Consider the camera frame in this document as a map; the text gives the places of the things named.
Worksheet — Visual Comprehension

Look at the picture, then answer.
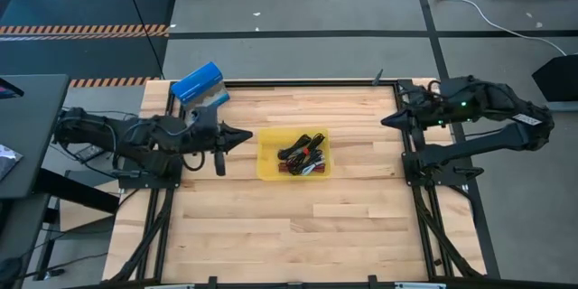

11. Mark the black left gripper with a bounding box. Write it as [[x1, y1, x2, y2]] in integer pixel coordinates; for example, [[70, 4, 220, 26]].
[[182, 106, 253, 177]]

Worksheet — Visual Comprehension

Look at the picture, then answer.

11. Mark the black angular floor object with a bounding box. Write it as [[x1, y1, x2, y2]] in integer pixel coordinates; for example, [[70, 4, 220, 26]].
[[531, 53, 578, 113]]

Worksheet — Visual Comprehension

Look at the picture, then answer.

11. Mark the blue cardboard product box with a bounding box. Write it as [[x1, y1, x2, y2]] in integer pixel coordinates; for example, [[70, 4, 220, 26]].
[[170, 61, 231, 112]]

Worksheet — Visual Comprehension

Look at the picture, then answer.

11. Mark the long black floor cable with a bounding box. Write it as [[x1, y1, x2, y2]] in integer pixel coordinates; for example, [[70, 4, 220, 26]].
[[119, 0, 166, 80]]

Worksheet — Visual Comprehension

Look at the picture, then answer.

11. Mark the black aluminium table frame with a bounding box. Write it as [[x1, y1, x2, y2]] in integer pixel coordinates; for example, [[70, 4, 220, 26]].
[[107, 79, 500, 289]]

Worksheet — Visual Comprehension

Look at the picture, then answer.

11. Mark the black hazard-striped floor mat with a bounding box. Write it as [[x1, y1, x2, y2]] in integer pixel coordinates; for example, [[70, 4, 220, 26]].
[[0, 0, 178, 89]]

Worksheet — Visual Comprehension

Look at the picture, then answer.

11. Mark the silver foil bag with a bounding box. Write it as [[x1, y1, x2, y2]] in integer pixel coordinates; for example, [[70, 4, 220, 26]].
[[0, 143, 23, 182]]

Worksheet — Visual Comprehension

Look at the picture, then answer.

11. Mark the dark tablet device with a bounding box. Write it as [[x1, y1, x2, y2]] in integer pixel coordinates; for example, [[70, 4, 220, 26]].
[[0, 76, 24, 100]]

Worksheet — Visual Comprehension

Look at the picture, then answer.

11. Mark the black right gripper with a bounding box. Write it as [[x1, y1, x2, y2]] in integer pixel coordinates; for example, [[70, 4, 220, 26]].
[[381, 88, 451, 131]]

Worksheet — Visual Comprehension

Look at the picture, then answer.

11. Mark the red USB cable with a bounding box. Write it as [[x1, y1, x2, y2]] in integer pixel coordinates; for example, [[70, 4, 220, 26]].
[[278, 161, 327, 175]]

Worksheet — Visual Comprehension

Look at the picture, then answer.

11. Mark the yellow translucent plastic bin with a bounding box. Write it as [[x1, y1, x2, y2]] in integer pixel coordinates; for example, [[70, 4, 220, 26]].
[[256, 126, 333, 182]]

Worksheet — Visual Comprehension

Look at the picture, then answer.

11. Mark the black office desk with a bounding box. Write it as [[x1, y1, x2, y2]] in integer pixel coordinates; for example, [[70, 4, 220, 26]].
[[0, 74, 121, 288]]

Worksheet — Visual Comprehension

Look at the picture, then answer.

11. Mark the white floor cable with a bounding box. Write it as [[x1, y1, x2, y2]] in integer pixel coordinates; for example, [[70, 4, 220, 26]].
[[444, 0, 568, 58]]

